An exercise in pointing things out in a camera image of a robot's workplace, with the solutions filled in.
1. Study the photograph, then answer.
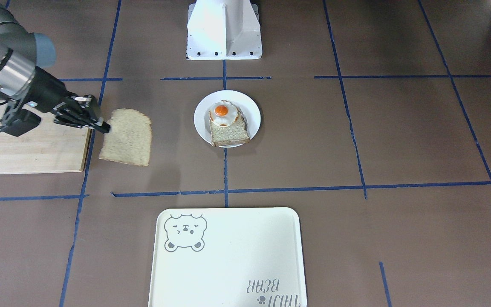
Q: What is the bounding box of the brown bread slice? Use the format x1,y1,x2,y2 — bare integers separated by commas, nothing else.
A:
98,108,153,166

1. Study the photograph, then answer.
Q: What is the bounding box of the white round plate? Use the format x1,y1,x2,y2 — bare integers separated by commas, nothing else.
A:
194,90,261,148

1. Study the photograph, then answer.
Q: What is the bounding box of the bread slice under egg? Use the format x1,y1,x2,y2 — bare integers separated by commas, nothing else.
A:
210,115,251,147

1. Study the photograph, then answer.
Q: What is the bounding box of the wooden cutting board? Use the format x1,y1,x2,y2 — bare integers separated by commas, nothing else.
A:
0,113,90,175

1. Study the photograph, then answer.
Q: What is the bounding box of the fried egg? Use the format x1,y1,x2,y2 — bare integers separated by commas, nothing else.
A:
208,100,240,127

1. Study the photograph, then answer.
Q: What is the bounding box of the white bear serving tray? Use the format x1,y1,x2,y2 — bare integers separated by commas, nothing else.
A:
148,207,308,307

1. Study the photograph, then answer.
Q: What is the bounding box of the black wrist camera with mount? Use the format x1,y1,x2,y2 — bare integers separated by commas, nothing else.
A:
0,99,41,137

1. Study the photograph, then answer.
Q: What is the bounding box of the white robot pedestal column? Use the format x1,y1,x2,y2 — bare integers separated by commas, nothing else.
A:
186,0,263,61

